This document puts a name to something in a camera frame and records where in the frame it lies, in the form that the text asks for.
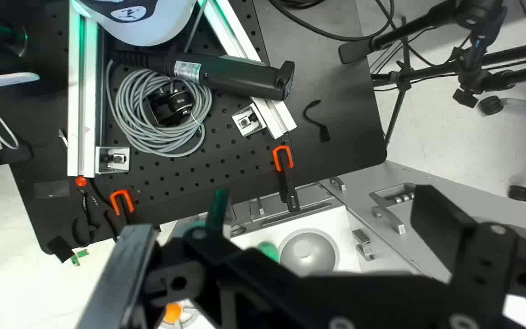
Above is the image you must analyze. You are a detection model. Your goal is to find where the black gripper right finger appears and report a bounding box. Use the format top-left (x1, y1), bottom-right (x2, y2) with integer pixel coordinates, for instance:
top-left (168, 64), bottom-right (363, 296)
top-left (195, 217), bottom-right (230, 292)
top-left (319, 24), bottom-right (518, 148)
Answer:
top-left (409, 183), bottom-right (522, 329)

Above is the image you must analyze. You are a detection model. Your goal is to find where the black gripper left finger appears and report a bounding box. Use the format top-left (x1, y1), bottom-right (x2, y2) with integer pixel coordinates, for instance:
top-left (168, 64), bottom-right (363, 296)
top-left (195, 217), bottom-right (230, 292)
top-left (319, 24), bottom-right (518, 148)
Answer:
top-left (178, 186), bottom-right (337, 329)

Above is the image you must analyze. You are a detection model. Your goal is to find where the white grey robot base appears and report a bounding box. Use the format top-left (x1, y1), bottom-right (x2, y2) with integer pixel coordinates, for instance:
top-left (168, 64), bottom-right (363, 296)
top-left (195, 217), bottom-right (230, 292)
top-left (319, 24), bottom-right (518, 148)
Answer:
top-left (82, 0), bottom-right (197, 47)

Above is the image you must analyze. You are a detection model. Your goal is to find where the grey sink bowl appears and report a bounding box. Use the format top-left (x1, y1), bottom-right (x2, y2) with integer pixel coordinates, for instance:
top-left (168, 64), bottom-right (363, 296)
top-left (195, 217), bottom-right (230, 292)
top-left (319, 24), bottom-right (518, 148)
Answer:
top-left (277, 227), bottom-right (341, 278)

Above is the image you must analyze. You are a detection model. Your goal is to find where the green round object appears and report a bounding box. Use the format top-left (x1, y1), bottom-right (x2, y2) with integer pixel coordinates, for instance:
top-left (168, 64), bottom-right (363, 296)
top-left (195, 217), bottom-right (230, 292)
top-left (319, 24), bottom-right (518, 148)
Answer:
top-left (255, 239), bottom-right (281, 265)

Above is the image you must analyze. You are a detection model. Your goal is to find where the small orange object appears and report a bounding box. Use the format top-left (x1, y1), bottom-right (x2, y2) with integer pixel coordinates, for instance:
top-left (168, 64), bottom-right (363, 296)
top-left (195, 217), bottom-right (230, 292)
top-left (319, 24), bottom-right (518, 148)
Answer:
top-left (162, 302), bottom-right (184, 325)

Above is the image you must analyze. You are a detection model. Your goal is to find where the orange black bar clamp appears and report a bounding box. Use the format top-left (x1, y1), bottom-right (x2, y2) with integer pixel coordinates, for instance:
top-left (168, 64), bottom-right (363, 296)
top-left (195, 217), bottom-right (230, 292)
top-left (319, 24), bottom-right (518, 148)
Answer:
top-left (270, 144), bottom-right (301, 212)

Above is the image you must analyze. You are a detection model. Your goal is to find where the white toy kitchen counter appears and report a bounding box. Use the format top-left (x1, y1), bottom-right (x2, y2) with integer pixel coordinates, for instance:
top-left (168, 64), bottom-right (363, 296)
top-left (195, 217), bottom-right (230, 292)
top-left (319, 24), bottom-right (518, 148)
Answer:
top-left (151, 203), bottom-right (414, 329)

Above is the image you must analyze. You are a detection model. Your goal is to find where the black perforated board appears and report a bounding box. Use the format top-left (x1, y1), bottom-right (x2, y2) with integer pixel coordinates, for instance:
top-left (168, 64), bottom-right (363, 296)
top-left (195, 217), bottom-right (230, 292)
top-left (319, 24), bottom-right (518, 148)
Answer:
top-left (5, 0), bottom-right (389, 254)

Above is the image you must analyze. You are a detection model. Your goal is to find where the small orange clamp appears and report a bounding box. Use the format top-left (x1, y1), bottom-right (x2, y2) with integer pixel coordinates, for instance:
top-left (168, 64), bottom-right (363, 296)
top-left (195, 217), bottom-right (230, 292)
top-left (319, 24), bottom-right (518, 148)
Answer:
top-left (107, 188), bottom-right (138, 219)

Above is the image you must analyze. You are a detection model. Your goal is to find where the black round lens part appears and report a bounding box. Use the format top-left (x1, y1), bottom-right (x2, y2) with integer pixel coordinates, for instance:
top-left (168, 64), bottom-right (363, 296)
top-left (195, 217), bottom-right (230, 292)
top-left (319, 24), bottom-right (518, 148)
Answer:
top-left (149, 84), bottom-right (197, 126)

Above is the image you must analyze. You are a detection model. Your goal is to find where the black clip with green tag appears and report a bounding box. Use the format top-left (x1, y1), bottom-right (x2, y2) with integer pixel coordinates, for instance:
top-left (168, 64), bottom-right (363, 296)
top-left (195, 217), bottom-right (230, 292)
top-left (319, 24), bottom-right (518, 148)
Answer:
top-left (45, 234), bottom-right (89, 267)

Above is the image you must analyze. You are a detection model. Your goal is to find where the black cylindrical tool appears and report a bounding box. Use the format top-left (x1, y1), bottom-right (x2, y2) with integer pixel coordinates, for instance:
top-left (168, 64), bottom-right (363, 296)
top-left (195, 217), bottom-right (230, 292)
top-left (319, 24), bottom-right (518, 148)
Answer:
top-left (113, 47), bottom-right (295, 100)

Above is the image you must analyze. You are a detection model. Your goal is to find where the black tripod stand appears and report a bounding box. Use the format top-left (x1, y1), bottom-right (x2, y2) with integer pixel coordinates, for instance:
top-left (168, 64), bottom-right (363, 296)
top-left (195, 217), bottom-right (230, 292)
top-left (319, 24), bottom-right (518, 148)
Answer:
top-left (368, 37), bottom-right (526, 150)

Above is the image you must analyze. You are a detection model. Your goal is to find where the white flat bar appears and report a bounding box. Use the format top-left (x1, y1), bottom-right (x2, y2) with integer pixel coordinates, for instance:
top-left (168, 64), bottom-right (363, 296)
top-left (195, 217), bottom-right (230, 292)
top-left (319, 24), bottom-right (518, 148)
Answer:
top-left (0, 71), bottom-right (41, 93)

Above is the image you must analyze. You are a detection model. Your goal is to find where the large grey metal bracket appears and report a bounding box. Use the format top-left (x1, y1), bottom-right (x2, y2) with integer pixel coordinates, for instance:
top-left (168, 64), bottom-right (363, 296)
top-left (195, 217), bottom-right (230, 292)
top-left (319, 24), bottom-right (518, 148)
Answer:
top-left (368, 183), bottom-right (418, 238)

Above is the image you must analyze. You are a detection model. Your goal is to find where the small grey metal bracket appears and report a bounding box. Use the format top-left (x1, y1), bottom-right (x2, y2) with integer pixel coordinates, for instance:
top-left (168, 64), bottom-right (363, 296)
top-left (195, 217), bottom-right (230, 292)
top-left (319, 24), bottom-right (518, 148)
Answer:
top-left (350, 227), bottom-right (378, 263)

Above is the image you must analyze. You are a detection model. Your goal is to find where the grey metal mount bar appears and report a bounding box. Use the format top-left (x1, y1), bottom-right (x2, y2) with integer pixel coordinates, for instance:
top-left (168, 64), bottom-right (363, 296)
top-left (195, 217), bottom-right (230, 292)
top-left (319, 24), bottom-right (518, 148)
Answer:
top-left (74, 223), bottom-right (162, 329)

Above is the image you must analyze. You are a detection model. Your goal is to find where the metal rail bracket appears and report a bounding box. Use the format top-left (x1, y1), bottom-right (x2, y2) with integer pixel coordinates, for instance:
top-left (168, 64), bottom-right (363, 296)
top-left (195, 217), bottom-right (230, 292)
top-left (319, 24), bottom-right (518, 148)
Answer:
top-left (94, 144), bottom-right (133, 175)
top-left (231, 106), bottom-right (270, 137)

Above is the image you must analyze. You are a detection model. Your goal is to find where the black hook cable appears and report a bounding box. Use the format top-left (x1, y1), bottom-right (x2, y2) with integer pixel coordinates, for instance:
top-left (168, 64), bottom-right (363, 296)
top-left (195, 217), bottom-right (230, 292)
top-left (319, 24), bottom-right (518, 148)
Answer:
top-left (301, 99), bottom-right (332, 143)

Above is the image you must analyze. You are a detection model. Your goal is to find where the coiled grey cable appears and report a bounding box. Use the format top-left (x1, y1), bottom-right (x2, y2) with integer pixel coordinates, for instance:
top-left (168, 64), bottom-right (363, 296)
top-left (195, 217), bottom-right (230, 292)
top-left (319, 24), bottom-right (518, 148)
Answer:
top-left (104, 58), bottom-right (213, 161)

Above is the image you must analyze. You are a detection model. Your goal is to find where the short aluminium rail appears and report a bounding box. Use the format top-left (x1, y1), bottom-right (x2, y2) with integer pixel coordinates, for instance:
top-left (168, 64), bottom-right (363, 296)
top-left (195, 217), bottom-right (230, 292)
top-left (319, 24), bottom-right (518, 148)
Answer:
top-left (197, 0), bottom-right (297, 139)

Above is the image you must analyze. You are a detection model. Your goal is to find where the long aluminium rail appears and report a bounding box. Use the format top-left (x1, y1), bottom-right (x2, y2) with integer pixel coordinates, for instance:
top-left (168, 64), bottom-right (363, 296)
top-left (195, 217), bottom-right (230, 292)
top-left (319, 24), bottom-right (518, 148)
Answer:
top-left (65, 0), bottom-right (104, 179)

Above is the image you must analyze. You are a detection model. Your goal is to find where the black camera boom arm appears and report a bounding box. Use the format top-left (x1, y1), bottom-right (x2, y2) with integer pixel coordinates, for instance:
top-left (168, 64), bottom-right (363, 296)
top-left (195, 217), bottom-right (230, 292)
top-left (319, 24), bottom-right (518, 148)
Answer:
top-left (337, 0), bottom-right (509, 66)

